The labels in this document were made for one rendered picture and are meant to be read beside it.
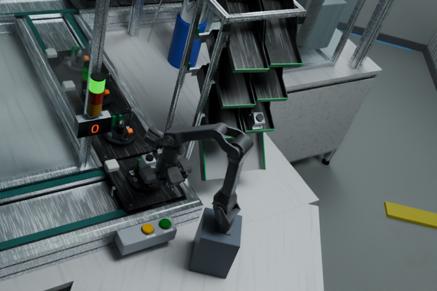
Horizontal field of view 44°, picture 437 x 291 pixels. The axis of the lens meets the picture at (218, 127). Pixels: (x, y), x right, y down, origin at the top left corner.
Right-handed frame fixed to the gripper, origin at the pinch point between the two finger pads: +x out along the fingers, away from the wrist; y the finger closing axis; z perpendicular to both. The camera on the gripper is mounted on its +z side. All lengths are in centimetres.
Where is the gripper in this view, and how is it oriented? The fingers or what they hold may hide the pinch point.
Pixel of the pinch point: (163, 179)
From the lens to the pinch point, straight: 197.9
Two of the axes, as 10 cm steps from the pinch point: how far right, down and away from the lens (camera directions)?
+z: 4.9, 6.6, -5.7
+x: -2.4, 7.3, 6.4
